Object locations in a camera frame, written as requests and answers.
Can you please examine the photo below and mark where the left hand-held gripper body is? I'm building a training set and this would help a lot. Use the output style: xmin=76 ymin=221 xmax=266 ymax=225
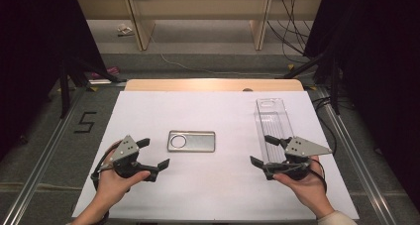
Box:
xmin=98 ymin=135 xmax=148 ymax=181

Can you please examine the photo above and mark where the grey phone case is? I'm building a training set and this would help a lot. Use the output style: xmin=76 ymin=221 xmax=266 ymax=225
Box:
xmin=166 ymin=130 xmax=216 ymax=154

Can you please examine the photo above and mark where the white floor cable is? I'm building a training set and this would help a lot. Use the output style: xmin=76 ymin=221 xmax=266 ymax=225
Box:
xmin=150 ymin=33 xmax=288 ymax=77

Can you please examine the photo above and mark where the clear plastic box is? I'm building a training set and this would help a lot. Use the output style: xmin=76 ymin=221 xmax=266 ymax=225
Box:
xmin=253 ymin=97 xmax=296 ymax=165

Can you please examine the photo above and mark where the pink object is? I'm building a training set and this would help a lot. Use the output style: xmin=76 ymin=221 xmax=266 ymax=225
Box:
xmin=90 ymin=65 xmax=121 ymax=80

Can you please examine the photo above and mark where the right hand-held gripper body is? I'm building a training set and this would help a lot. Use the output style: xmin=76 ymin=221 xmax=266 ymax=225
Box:
xmin=272 ymin=136 xmax=333 ymax=181

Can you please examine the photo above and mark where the person's left hand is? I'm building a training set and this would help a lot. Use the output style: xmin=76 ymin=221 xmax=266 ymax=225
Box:
xmin=95 ymin=140 xmax=152 ymax=208

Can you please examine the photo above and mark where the aluminium floor rail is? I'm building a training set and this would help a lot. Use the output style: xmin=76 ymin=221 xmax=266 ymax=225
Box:
xmin=315 ymin=85 xmax=397 ymax=225
xmin=0 ymin=85 xmax=87 ymax=225

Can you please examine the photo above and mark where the thin black floor cable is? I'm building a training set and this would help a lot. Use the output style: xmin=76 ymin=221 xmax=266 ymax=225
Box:
xmin=311 ymin=96 xmax=339 ymax=157

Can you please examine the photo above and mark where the crumpled white paper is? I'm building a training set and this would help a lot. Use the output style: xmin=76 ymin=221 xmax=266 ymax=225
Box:
xmin=116 ymin=23 xmax=134 ymax=35

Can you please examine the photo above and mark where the person's right hand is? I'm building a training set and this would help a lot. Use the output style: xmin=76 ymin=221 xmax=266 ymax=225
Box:
xmin=272 ymin=156 xmax=334 ymax=219

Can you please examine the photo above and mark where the black metal stand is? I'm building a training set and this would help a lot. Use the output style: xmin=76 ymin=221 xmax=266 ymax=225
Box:
xmin=282 ymin=51 xmax=341 ymax=115
xmin=58 ymin=57 xmax=128 ymax=120

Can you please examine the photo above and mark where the bundle of black cables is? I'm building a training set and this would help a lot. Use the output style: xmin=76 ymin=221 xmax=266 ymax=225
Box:
xmin=266 ymin=0 xmax=318 ymax=64

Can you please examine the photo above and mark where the beige wooden shelf unit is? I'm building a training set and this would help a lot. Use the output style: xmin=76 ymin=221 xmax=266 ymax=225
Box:
xmin=74 ymin=0 xmax=325 ymax=52

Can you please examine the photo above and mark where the black curtain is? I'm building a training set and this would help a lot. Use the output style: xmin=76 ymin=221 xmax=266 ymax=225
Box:
xmin=303 ymin=0 xmax=420 ymax=213
xmin=0 ymin=0 xmax=107 ymax=160

